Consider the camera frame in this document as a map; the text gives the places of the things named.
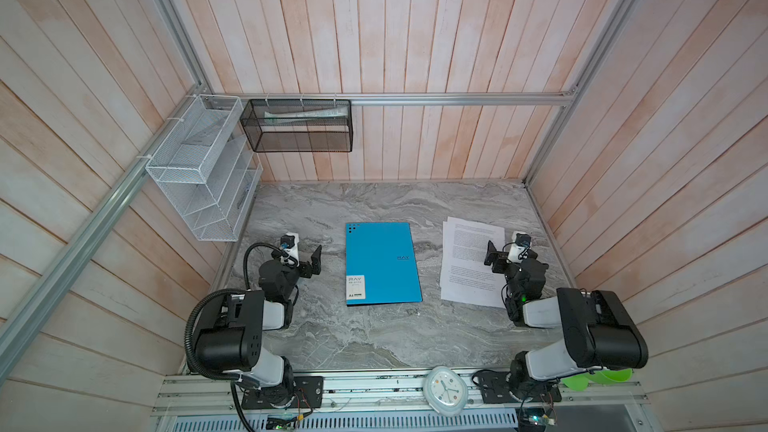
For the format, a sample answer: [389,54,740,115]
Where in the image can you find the white wire mesh shelf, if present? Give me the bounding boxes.
[146,95,263,242]

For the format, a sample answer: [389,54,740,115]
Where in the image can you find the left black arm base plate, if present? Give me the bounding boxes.
[241,375,325,411]

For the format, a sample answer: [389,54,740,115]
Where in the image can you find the aluminium front rail frame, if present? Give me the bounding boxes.
[148,368,662,431]

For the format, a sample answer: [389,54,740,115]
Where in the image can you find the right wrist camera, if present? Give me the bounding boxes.
[508,232,532,263]

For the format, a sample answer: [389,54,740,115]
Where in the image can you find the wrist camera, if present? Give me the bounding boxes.
[279,232,299,260]
[508,232,532,263]

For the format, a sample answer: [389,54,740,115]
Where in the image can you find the white round clock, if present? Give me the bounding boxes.
[422,366,468,417]

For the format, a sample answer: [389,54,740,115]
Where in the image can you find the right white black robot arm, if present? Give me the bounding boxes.
[484,234,649,401]

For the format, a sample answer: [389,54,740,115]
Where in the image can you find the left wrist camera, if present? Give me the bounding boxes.
[279,232,299,260]

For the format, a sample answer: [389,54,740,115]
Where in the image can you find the black mesh wall basket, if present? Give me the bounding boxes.
[240,98,354,153]

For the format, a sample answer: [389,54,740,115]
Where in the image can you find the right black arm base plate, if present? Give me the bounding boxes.
[471,369,562,404]

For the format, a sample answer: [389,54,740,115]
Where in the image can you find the white printed paper stack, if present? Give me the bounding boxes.
[440,217,505,308]

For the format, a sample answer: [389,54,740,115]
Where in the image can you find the blue black file folder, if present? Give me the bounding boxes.
[345,222,422,307]

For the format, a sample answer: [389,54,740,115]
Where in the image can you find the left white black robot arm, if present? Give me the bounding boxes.
[184,234,322,407]

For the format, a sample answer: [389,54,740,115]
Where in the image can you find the black corrugated cable conduit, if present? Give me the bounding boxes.
[183,287,253,432]

